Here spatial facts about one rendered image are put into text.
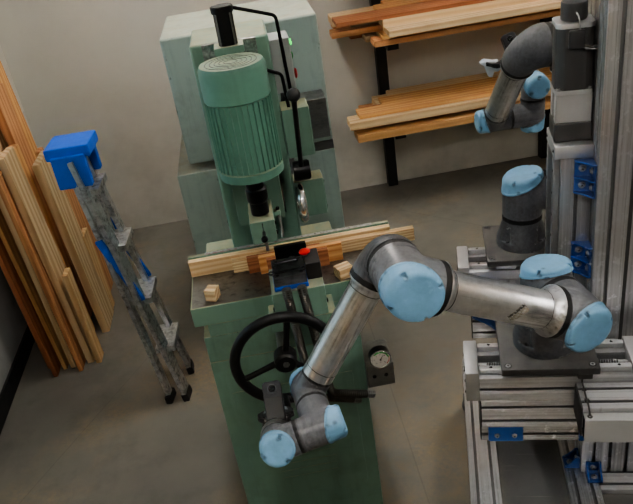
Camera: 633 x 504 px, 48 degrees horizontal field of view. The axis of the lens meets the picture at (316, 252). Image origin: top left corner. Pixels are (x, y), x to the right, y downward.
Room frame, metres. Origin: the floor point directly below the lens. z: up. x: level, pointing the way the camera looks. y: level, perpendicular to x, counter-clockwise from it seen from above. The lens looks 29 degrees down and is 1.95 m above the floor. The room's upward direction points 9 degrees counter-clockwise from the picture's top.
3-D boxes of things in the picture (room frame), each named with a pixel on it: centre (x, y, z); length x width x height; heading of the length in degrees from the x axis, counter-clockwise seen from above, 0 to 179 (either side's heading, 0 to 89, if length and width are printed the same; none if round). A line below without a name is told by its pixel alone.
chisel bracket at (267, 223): (1.86, 0.14, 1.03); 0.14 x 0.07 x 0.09; 3
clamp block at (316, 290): (1.65, 0.06, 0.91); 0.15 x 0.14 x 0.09; 93
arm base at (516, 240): (1.88, -0.63, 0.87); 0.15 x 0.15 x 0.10
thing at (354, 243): (1.84, -0.02, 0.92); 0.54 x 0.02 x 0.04; 93
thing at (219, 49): (1.98, 0.14, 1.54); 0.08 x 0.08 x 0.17; 3
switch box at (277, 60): (2.16, 0.01, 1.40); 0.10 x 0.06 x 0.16; 3
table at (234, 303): (1.73, 0.07, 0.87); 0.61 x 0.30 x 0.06; 93
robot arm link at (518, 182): (1.88, -0.63, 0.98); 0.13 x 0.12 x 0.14; 92
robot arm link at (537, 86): (2.15, -0.75, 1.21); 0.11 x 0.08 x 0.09; 2
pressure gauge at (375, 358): (1.64, -0.13, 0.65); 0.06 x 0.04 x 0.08; 93
